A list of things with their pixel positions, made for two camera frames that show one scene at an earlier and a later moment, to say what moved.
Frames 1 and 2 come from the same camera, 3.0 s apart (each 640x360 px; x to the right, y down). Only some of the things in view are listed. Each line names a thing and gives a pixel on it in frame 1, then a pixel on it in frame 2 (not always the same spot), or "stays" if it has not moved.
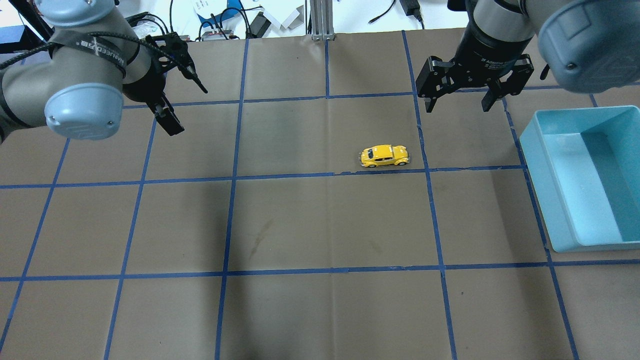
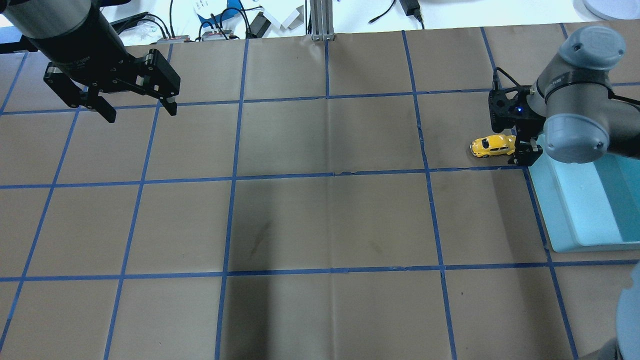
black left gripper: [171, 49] -> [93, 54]
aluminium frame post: [322, 22] stays
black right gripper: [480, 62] -> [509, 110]
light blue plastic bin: [584, 162] stays
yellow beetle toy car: [384, 154] -> [496, 145]
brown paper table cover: [309, 209] stays
